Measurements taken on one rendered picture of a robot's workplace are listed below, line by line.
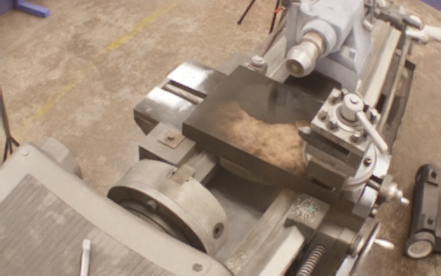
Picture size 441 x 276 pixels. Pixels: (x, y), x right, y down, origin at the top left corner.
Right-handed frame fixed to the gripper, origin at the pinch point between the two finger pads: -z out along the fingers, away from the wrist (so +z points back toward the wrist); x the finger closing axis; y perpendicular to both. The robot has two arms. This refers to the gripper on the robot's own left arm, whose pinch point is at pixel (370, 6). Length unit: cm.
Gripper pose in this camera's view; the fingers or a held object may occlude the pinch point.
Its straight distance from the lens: 206.1
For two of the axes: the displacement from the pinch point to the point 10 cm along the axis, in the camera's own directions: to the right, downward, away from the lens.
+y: 0.7, -7.2, -6.9
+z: 8.5, 4.0, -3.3
